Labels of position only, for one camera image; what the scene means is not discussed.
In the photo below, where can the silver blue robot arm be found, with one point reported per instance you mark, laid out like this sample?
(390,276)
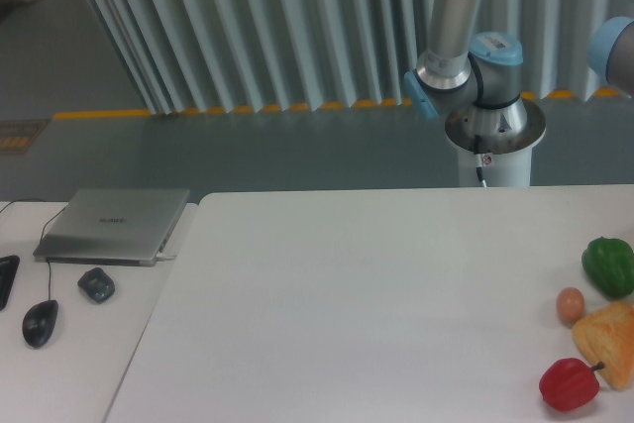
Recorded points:
(481,74)

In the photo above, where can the green bell pepper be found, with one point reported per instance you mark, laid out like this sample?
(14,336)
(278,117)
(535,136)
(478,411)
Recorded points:
(608,263)

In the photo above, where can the red bell pepper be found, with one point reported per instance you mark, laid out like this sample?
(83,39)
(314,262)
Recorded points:
(569,384)

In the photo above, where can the silver closed laptop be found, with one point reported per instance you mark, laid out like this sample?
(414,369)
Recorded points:
(128,226)

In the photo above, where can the grey pleated curtain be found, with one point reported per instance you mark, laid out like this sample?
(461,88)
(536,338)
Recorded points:
(291,54)

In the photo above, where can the dark grey round controller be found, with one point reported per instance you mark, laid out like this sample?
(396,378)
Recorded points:
(97,285)

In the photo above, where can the brown egg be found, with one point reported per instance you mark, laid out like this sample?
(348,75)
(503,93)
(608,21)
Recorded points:
(570,305)

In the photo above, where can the black computer mouse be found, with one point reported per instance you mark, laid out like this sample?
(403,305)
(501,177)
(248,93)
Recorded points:
(39,322)

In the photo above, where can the black keyboard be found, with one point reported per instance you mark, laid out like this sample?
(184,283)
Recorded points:
(8,270)

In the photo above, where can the toasted bread slice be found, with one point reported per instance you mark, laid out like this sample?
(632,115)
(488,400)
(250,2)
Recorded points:
(606,335)

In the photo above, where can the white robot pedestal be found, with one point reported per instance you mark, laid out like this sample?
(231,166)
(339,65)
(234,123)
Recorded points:
(507,170)

